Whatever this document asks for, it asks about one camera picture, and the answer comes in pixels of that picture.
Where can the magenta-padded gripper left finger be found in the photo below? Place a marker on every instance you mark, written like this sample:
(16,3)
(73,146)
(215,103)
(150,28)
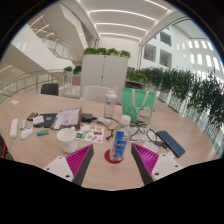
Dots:
(78,160)

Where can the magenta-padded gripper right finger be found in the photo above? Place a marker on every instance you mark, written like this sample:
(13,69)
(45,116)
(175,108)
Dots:
(146,159)

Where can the clear blue-label water bottle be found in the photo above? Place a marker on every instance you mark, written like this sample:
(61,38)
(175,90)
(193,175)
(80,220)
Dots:
(120,143)

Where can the white leaf-print paper cup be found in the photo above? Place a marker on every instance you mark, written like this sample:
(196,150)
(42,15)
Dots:
(67,140)

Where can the flat round red coaster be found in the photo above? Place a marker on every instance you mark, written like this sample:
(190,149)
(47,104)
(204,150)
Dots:
(107,157)

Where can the colourful sticker sheet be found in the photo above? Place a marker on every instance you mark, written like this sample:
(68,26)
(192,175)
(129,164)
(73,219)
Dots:
(90,133)

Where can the black power adapter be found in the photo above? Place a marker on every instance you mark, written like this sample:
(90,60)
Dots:
(86,117)

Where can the white printed booklet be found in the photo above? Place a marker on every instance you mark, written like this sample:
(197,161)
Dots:
(68,117)

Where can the small teal box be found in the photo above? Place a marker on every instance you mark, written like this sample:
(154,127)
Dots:
(42,132)

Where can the black tablet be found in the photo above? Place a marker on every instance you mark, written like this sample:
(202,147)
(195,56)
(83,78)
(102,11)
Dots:
(49,119)

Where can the green cat-print tote bag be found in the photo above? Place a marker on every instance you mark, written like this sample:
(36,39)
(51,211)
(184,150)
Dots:
(133,106)

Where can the small white box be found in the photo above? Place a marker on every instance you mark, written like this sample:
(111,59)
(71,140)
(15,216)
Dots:
(38,120)

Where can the white computer mouse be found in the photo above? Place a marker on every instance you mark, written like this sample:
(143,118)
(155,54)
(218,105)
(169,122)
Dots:
(26,133)

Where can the red and black phone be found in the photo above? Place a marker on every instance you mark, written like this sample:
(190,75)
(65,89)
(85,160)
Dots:
(32,116)

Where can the clear white-lid shaker bottle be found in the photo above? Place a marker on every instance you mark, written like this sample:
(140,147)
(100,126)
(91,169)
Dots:
(110,105)

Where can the small white charger block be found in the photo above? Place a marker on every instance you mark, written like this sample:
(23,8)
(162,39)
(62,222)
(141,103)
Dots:
(23,124)

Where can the white power strip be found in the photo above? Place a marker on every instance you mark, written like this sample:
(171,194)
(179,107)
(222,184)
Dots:
(14,128)

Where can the black office chair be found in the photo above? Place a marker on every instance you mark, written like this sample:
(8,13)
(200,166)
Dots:
(50,89)

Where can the green hedge row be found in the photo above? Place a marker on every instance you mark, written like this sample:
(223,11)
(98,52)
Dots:
(193,91)

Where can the low planter with shrubs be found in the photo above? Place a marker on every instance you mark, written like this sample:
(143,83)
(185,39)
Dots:
(136,77)

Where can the small potted plant stand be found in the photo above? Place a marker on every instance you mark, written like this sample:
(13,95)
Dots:
(71,75)

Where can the small white card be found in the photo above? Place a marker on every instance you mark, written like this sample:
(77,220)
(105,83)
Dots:
(14,102)

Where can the white cabinet with plants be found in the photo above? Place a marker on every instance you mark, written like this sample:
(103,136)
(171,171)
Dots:
(105,73)

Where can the glass railing with handrail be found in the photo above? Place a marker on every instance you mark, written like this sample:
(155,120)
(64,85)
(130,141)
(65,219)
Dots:
(26,83)

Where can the ceiling light strips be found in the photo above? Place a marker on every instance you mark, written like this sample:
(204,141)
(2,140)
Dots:
(121,25)

